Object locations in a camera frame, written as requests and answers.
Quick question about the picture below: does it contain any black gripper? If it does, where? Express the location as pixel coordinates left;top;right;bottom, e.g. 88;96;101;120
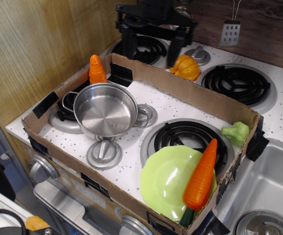
115;0;197;67

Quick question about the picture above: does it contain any orange toy carrot green stem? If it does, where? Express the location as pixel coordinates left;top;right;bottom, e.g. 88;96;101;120
180;139;218;228

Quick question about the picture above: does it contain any upright orange toy carrot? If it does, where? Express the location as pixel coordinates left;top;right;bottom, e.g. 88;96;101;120
89;54;108;85

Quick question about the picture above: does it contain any light green plastic plate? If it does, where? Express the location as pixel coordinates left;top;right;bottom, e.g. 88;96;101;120
140;145;217;222

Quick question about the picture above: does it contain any back left black burner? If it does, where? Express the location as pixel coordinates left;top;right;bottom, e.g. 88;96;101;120
107;35;174;71

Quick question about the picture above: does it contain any black burner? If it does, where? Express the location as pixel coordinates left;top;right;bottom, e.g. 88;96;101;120
140;118;235;182
196;64;278;115
47;80;90;135
107;35;174;71

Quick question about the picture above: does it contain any orange toy pumpkin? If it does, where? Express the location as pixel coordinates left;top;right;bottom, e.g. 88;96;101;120
169;54;200;81

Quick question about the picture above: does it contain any hanging metal strainer ladle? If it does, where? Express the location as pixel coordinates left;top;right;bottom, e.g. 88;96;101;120
175;0;193;19

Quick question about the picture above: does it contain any silver stove knob back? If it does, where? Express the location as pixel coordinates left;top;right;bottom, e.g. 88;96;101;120
185;46;211;66

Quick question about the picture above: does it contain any silver stove knob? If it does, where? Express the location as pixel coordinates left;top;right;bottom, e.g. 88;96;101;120
133;104;158;128
185;46;211;66
87;140;122;170

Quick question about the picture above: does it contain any silver stove knob middle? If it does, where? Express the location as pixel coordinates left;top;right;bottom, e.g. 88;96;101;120
133;104;158;128

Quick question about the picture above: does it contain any hanging metal slotted spatula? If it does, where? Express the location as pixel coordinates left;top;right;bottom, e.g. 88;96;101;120
219;0;241;47

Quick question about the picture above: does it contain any stainless steel pot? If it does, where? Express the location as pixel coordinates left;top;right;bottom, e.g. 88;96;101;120
72;83;138;141

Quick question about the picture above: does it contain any front right black burner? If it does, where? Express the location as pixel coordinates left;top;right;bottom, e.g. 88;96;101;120
140;118;235;182

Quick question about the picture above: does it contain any back right black burner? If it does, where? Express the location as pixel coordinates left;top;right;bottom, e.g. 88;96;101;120
196;64;278;115

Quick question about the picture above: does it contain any front left black burner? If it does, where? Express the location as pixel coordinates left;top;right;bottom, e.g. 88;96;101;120
47;80;90;135

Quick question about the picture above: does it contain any silver stove knob front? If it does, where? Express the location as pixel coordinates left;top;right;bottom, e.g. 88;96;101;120
87;140;122;170

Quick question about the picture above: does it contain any green toy broccoli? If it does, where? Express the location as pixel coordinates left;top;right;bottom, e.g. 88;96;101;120
221;121;250;147

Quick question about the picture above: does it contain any silver oven knob left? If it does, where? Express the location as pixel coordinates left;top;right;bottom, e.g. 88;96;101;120
29;154;59;184

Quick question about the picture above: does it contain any silver oven knob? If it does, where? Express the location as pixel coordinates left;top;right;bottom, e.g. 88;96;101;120
119;214;153;235
29;154;59;184

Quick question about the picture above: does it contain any silver oven knob right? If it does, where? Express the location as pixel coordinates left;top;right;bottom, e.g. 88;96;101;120
119;214;153;235

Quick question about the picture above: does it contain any silver toy sink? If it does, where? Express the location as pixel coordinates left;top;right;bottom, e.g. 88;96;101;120
216;139;283;235

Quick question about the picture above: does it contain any sink drain strainer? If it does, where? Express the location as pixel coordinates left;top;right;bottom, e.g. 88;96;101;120
233;210;283;235

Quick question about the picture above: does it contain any orange object bottom left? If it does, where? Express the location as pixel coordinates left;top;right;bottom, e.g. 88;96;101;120
25;216;49;231

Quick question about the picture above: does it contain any silver oven door handle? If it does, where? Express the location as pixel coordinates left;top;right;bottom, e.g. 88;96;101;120
34;181;121;235

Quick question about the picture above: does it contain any black cable bottom left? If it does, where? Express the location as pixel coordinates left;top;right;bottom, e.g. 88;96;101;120
0;209;27;235

